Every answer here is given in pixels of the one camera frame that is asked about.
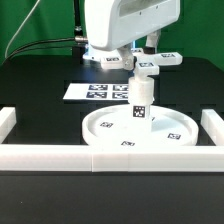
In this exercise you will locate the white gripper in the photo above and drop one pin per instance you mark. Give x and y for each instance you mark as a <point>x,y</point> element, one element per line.
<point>111,24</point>

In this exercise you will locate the white cross-shaped table base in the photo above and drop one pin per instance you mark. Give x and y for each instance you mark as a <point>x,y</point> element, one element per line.
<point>144,64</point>

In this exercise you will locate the white round table top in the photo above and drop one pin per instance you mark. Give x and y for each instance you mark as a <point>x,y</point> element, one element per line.
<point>115,126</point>

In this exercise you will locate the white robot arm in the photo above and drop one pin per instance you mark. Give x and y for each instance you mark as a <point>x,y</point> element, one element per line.
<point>100,55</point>

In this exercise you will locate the white marker sheet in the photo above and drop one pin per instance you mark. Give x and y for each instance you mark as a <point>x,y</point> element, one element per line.
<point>95,91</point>

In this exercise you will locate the white U-shaped fence frame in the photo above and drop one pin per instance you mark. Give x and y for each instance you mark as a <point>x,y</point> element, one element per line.
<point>86,158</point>

